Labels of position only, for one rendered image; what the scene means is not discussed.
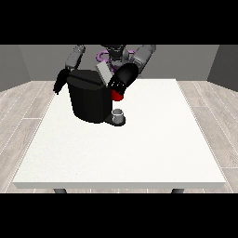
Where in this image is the pale grey machine lid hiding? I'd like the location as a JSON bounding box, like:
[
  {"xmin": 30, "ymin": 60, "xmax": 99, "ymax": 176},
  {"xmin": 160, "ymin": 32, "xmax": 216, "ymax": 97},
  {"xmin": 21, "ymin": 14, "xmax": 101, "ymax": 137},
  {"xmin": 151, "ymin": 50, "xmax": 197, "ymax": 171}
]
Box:
[{"xmin": 95, "ymin": 60, "xmax": 113, "ymax": 86}]

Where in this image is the small grey cup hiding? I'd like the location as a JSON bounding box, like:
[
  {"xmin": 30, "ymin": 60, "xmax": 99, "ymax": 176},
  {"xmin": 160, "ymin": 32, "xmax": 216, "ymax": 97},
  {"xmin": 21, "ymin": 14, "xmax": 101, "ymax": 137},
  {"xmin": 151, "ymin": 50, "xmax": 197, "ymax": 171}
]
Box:
[{"xmin": 112, "ymin": 108, "xmax": 125, "ymax": 124}]

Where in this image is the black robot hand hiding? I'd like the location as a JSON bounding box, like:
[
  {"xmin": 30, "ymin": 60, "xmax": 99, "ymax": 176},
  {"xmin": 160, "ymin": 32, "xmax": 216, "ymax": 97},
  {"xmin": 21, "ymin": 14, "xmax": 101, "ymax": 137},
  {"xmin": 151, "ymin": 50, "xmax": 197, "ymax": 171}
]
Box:
[
  {"xmin": 106, "ymin": 62, "xmax": 139, "ymax": 96},
  {"xmin": 52, "ymin": 67, "xmax": 71, "ymax": 96}
]

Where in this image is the black coffee machine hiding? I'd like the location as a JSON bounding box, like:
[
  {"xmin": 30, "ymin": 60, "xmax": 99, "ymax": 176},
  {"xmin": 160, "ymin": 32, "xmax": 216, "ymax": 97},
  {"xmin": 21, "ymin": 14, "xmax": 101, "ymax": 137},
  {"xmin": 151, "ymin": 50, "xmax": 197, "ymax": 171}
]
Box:
[{"xmin": 66, "ymin": 69, "xmax": 127, "ymax": 127}]

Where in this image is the red pod holder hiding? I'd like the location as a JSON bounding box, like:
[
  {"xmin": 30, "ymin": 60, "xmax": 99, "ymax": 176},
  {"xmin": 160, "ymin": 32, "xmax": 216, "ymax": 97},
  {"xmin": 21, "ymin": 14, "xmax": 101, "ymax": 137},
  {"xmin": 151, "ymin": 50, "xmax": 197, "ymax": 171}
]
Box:
[{"xmin": 111, "ymin": 88, "xmax": 125, "ymax": 102}]

